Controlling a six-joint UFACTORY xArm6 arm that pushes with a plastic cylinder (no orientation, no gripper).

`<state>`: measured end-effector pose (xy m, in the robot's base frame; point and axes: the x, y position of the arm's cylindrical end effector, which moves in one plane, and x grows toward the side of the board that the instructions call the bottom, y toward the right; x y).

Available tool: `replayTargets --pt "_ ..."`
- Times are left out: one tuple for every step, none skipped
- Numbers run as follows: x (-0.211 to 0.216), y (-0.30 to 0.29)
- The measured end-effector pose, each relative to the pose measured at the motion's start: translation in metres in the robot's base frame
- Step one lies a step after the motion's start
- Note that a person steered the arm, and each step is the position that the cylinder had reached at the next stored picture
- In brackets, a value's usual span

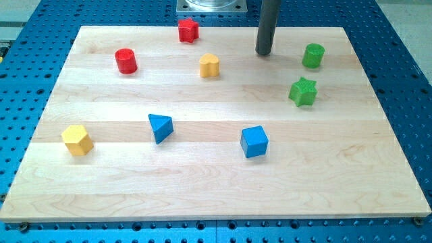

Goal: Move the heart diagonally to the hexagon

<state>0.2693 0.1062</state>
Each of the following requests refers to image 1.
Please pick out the yellow heart block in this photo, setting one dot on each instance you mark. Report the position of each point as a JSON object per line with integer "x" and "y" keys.
{"x": 209, "y": 65}

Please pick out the yellow hexagon block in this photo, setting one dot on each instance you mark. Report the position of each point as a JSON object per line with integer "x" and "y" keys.
{"x": 77, "y": 140}

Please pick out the blue cube block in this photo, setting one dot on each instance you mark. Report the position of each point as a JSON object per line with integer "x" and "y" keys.
{"x": 254, "y": 141}

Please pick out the blue triangle block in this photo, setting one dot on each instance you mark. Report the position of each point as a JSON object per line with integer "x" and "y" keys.
{"x": 162, "y": 126}

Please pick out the light wooden board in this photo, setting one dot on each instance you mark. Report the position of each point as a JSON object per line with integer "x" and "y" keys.
{"x": 336, "y": 158}

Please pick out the green star block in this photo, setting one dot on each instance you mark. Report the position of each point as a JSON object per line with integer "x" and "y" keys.
{"x": 303, "y": 92}

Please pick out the red star block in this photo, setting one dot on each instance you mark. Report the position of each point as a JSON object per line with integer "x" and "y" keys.
{"x": 188, "y": 30}

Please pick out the red cylinder block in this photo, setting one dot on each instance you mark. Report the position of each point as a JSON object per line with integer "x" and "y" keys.
{"x": 126, "y": 62}

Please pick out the green cylinder block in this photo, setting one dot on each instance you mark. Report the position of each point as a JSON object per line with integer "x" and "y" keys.
{"x": 313, "y": 55}

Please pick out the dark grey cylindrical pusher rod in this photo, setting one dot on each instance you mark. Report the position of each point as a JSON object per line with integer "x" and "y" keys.
{"x": 267, "y": 24}

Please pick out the blue perforated metal table plate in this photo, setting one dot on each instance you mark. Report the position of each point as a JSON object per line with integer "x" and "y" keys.
{"x": 34, "y": 61}

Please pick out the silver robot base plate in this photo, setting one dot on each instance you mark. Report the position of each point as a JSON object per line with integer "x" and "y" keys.
{"x": 211, "y": 6}

